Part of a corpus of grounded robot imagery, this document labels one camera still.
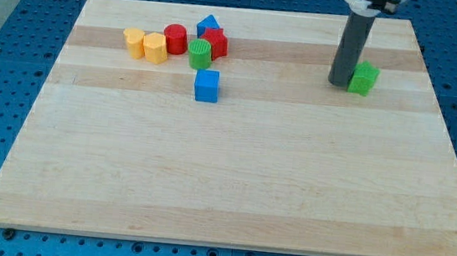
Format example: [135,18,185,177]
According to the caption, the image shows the blue cube block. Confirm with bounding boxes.
[193,69,220,103]

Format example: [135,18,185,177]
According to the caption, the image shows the red star block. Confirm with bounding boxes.
[200,28,229,61]

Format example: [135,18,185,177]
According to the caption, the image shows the green star block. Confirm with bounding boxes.
[347,60,380,97]

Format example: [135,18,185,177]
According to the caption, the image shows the green cylinder block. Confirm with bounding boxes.
[188,38,212,69]

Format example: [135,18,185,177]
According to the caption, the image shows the red cylinder block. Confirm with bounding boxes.
[164,23,188,55]

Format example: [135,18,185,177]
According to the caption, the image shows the blue triangle block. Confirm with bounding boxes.
[196,14,220,38]

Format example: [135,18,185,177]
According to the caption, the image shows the yellow hexagon block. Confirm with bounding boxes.
[143,33,168,64]

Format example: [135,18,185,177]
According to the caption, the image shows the wooden board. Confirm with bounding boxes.
[0,0,457,256]

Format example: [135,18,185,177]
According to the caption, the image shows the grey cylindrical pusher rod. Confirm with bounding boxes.
[327,12,375,88]

